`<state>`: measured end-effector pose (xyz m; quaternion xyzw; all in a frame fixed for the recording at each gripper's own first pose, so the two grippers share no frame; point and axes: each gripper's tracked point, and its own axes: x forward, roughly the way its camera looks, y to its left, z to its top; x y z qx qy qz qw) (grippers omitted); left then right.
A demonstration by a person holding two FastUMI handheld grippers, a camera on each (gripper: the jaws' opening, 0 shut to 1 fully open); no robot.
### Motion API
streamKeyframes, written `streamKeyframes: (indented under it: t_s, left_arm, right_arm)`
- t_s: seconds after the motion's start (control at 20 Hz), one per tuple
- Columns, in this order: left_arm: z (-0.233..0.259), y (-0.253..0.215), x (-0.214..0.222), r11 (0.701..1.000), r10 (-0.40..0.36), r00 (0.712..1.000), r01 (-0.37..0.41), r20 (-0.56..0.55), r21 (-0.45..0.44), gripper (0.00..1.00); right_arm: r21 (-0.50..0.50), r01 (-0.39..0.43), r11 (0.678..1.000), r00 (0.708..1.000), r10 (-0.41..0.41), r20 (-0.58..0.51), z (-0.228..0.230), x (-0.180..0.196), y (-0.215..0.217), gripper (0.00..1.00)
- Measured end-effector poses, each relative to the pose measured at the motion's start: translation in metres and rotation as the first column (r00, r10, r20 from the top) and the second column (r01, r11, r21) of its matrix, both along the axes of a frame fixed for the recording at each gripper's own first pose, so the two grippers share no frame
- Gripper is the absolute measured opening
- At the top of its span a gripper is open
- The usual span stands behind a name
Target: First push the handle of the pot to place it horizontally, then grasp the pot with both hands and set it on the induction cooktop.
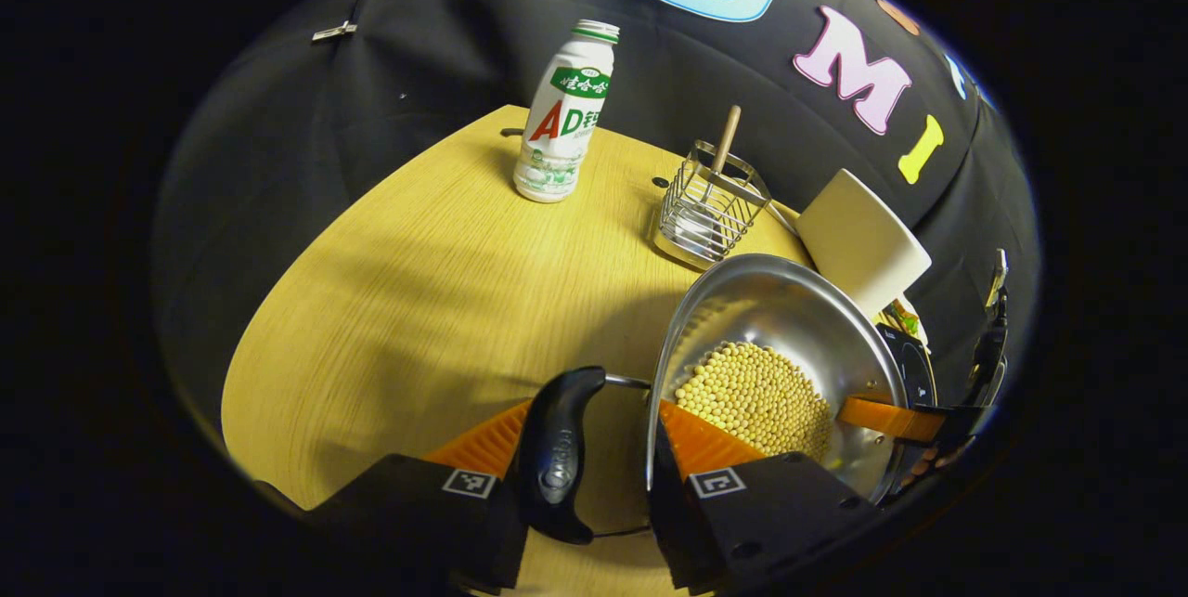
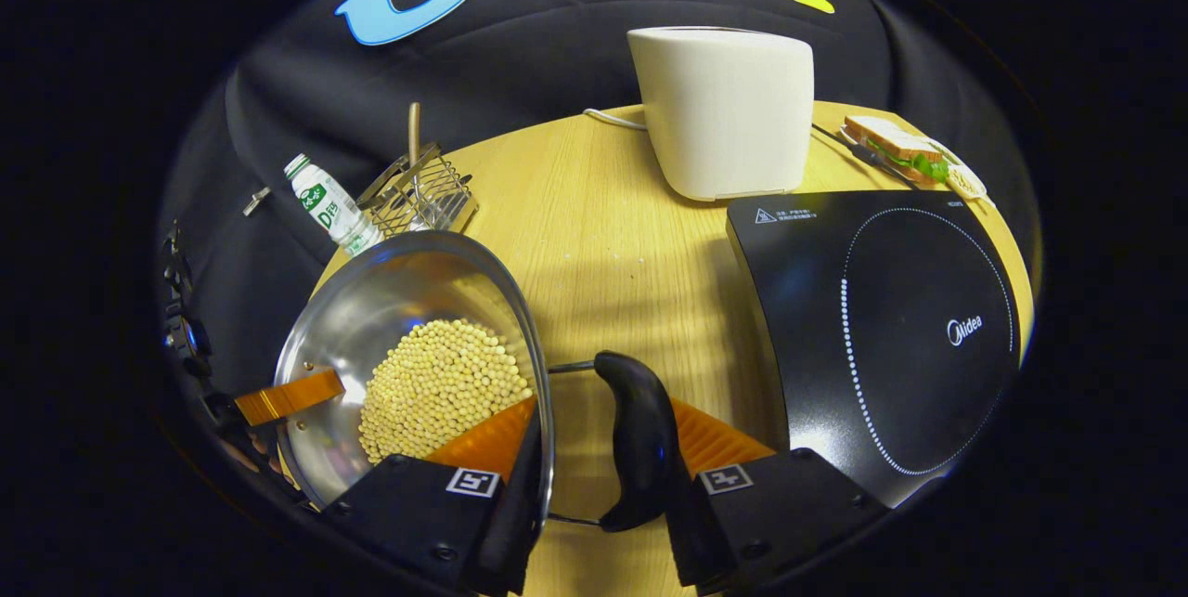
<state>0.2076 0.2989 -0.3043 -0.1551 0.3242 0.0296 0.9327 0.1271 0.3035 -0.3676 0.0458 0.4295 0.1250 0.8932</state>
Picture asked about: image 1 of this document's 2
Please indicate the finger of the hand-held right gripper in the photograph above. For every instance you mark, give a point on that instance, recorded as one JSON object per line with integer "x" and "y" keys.
{"x": 891, "y": 418}

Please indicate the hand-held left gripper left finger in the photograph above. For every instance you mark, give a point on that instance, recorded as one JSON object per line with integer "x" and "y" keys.
{"x": 418, "y": 513}

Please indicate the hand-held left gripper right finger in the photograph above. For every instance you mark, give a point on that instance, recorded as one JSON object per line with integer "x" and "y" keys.
{"x": 668, "y": 513}

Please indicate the black induction cooktop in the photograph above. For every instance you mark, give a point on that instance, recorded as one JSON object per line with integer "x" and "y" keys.
{"x": 914, "y": 365}

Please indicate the sandwich with lettuce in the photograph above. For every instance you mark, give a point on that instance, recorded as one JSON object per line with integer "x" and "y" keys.
{"x": 905, "y": 318}

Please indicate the pile of soybeans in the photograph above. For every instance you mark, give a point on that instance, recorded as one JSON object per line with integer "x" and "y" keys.
{"x": 752, "y": 393}

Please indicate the white drink bottle green label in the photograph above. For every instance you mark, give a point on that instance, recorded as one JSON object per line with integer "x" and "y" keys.
{"x": 561, "y": 142}

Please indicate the black backdrop cloth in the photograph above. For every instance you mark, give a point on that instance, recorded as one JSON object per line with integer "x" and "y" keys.
{"x": 418, "y": 40}

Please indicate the metal clip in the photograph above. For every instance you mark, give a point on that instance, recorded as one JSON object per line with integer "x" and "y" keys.
{"x": 334, "y": 31}

